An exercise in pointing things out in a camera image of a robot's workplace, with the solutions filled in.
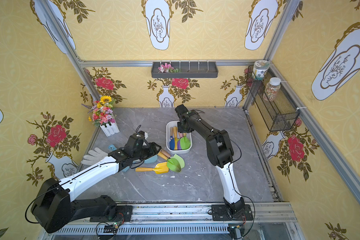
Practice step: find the light green shovel wooden handle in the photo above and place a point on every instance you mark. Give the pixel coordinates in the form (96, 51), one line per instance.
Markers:
(177, 157)

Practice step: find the black wire basket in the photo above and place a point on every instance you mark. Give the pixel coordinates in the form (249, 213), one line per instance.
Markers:
(278, 110)

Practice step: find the yellow scoop shovel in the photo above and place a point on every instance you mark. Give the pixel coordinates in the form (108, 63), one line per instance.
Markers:
(160, 168)

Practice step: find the jar with white lid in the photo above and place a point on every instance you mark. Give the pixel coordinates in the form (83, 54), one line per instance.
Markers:
(272, 88)

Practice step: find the green wide shovel yellow handle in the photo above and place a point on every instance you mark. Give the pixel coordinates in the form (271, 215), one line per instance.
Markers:
(172, 163)

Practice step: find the white storage box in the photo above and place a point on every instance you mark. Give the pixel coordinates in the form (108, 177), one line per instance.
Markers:
(189, 135)

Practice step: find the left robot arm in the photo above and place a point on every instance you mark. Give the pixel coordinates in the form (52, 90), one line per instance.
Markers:
(56, 204)

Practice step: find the pink flowers on shelf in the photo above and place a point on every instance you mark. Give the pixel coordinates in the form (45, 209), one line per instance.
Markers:
(167, 68)

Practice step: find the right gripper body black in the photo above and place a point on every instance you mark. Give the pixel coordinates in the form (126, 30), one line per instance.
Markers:
(184, 123)

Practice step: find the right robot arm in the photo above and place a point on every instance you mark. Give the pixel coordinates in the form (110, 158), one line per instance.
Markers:
(219, 151)

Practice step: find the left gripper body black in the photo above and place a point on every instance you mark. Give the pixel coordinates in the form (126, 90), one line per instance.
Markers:
(150, 149)

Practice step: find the jar with patterned lid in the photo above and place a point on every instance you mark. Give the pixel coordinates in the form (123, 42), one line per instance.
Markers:
(260, 68)

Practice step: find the green pointed trowel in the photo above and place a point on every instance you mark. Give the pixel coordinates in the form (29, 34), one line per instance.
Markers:
(185, 142)

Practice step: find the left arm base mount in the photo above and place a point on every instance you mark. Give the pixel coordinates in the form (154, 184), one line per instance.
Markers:
(113, 212)

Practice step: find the light blue dustpan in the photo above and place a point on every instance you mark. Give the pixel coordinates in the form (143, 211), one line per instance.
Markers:
(112, 148)

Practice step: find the dark wall shelf tray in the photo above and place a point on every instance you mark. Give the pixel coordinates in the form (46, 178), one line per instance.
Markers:
(188, 70)

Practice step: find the purple shovel pink handle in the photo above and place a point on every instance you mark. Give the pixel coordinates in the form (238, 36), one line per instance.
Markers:
(180, 135)

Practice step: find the blue small trowel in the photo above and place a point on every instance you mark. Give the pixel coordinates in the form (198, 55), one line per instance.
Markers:
(172, 139)

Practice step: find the white work glove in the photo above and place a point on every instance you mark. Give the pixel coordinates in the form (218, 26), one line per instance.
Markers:
(93, 157)

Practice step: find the light blue small shovel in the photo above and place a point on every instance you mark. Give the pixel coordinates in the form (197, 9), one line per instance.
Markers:
(151, 160)

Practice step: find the flower pot white fence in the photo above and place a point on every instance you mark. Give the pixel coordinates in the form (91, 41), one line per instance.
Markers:
(101, 114)

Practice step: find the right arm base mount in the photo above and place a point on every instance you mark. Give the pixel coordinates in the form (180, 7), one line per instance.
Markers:
(238, 211)

